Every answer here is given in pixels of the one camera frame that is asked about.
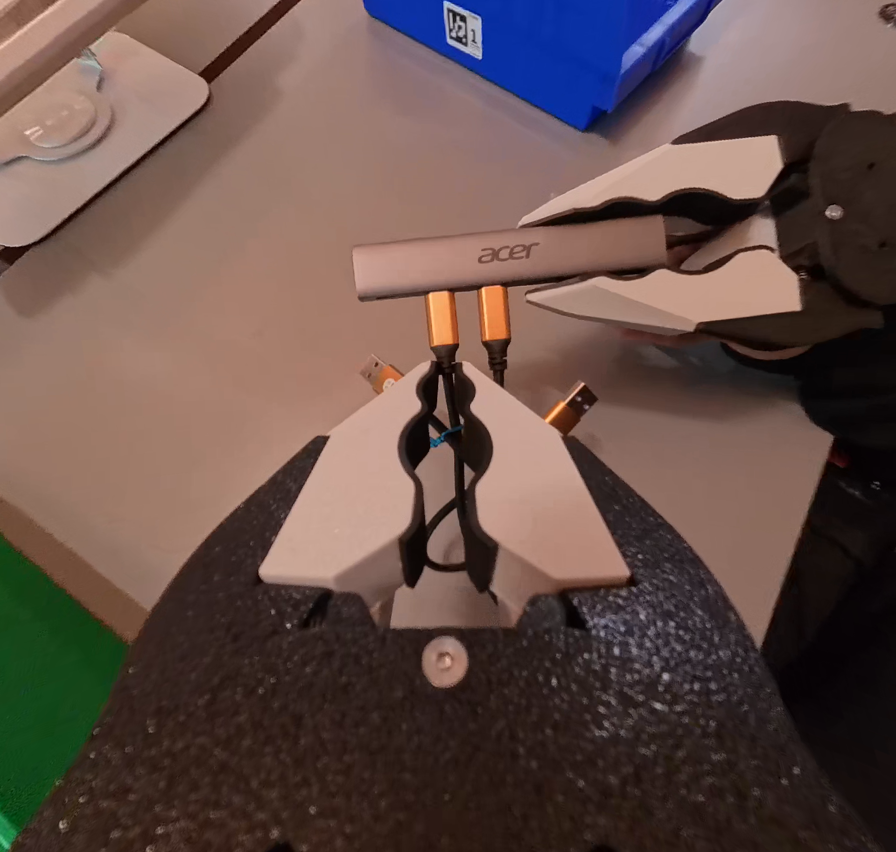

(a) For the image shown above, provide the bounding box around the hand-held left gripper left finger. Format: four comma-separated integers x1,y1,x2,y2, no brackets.
259,360,438,629

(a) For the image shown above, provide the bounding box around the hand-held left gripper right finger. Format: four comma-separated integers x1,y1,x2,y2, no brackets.
448,360,631,629

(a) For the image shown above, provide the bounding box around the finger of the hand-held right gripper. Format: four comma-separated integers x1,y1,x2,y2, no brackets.
518,134,785,231
525,232,805,338

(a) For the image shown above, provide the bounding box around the black USB cable yellow tie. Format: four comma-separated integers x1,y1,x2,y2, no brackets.
476,285,601,440

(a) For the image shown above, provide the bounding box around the blue plastic bin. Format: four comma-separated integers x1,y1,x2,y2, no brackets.
350,0,756,132

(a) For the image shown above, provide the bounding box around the black USB cable blue tie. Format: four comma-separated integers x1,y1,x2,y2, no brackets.
359,290,491,594

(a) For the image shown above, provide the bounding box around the grey USB hub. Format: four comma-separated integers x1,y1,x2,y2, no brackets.
351,218,669,303

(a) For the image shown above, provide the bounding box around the green plastic bin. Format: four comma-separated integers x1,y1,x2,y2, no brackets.
0,533,130,846

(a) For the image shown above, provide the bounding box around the person's right forearm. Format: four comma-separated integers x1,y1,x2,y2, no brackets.
721,334,896,447

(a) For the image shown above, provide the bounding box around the grey desk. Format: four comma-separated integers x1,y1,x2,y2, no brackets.
0,0,896,646

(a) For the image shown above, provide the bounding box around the person's black clothed body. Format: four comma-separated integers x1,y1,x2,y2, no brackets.
759,439,896,832

